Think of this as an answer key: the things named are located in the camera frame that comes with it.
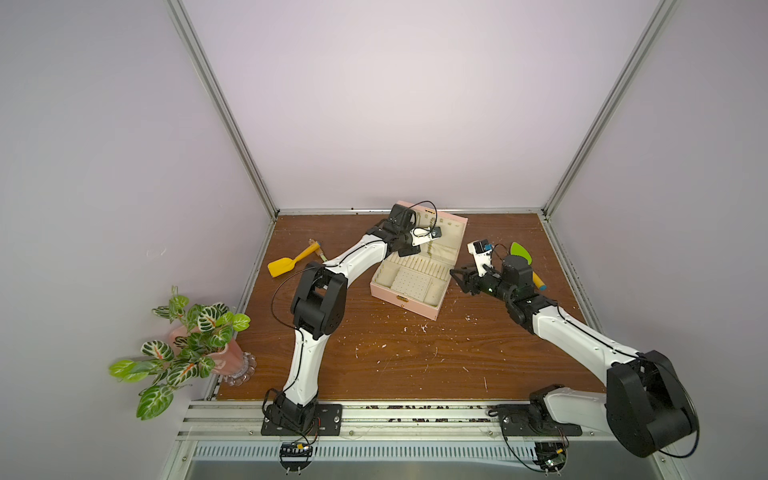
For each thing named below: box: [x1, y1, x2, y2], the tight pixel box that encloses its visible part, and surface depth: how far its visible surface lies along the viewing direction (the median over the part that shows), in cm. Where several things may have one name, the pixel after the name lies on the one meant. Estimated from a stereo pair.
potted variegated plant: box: [109, 286, 256, 421], surface depth 61 cm
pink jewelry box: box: [370, 200, 469, 321], surface depth 94 cm
